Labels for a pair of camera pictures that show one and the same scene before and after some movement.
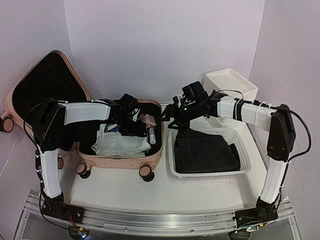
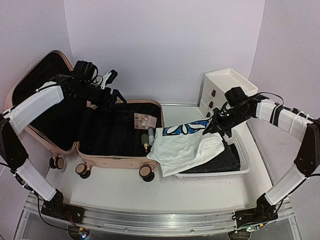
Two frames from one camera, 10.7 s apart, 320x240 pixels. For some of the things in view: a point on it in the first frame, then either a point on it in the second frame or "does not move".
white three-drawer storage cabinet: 229,82 does not move
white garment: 111,142 -> 178,145
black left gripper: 139,131 -> 104,101
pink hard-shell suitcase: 53,75 does not move
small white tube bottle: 152,137 does not move
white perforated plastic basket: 230,136 does not move
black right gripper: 171,111 -> 217,127
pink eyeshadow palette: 149,120 does not move
